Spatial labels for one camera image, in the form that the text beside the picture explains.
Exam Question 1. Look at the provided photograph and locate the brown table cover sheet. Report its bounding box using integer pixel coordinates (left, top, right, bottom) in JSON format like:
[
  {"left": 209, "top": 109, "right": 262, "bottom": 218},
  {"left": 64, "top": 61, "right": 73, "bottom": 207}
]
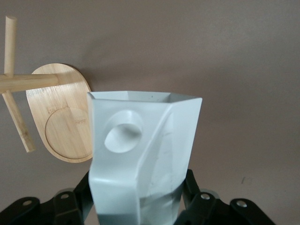
[{"left": 0, "top": 0, "right": 300, "bottom": 225}]

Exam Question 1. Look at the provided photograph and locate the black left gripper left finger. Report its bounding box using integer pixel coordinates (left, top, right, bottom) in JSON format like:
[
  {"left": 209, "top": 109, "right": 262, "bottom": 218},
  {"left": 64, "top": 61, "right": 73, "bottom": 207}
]
[{"left": 0, "top": 170, "right": 95, "bottom": 225}]

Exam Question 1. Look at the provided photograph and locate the wooden cup rack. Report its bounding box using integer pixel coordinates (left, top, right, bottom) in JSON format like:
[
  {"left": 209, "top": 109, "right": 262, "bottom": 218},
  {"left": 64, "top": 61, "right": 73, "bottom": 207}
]
[{"left": 0, "top": 15, "right": 95, "bottom": 164}]

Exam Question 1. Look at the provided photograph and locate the white faceted cup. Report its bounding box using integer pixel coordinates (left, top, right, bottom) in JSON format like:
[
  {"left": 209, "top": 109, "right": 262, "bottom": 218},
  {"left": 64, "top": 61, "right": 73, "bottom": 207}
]
[{"left": 86, "top": 90, "right": 203, "bottom": 225}]

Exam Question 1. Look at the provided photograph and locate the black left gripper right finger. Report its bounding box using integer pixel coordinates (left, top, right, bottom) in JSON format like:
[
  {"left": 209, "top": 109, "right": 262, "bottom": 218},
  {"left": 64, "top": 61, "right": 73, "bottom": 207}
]
[{"left": 174, "top": 169, "right": 275, "bottom": 225}]

